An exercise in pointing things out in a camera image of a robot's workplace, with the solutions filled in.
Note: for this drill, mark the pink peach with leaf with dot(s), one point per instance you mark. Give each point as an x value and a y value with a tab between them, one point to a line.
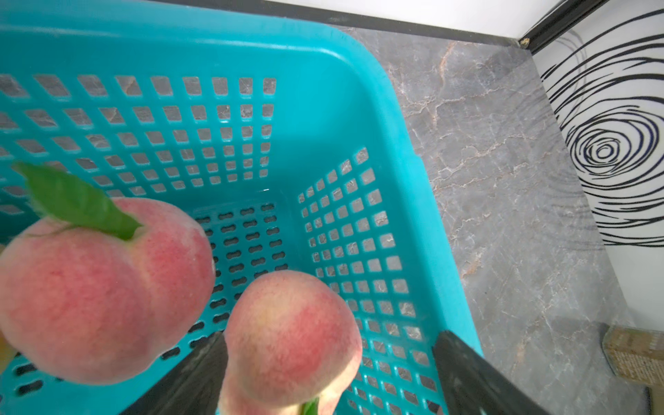
97	289

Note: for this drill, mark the pink peach front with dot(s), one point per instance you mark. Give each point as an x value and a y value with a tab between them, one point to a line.
291	340

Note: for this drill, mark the yellow peach red spot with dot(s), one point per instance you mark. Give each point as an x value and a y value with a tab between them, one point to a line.
7	353

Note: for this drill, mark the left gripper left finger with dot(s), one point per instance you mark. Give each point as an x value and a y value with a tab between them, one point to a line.
193	386

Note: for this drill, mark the small brown glass bottle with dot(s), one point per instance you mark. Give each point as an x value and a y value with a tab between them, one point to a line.
635	355

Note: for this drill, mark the teal plastic basket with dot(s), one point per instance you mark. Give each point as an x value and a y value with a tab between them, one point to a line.
283	139

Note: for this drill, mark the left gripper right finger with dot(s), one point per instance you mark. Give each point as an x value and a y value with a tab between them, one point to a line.
472	386

